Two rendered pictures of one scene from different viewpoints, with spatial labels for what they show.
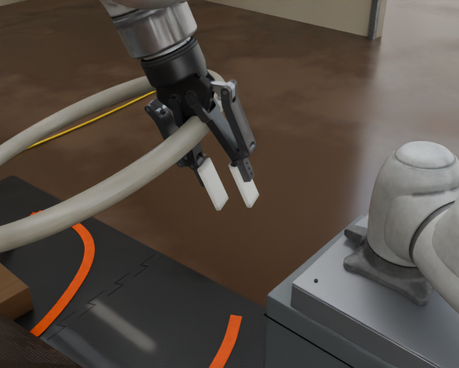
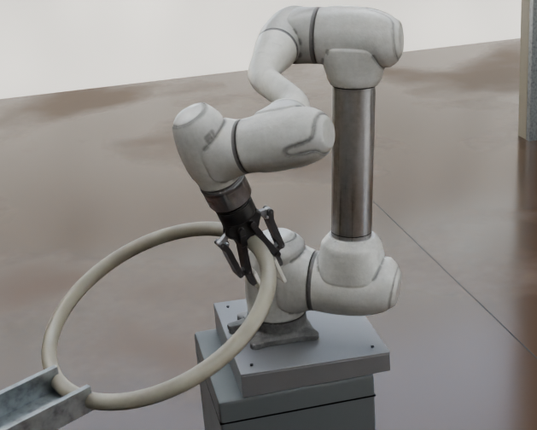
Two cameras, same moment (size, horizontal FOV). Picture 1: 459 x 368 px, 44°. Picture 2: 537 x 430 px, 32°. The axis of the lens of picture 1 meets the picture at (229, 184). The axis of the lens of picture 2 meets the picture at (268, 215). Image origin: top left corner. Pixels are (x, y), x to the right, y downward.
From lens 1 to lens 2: 1.51 m
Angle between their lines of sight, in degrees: 48
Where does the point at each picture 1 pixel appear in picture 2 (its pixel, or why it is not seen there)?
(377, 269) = (277, 334)
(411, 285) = (304, 331)
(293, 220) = not seen: outside the picture
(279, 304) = (233, 403)
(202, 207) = not seen: outside the picture
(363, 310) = (296, 360)
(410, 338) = (335, 355)
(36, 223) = (259, 316)
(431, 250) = (326, 285)
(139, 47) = (237, 201)
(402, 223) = (294, 283)
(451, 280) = (350, 293)
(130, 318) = not seen: outside the picture
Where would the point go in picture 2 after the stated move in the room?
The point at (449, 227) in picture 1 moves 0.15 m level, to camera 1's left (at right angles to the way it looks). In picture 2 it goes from (334, 262) to (299, 285)
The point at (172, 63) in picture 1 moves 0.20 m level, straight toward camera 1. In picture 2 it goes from (250, 205) to (343, 217)
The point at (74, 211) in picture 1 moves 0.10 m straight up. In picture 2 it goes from (269, 299) to (265, 249)
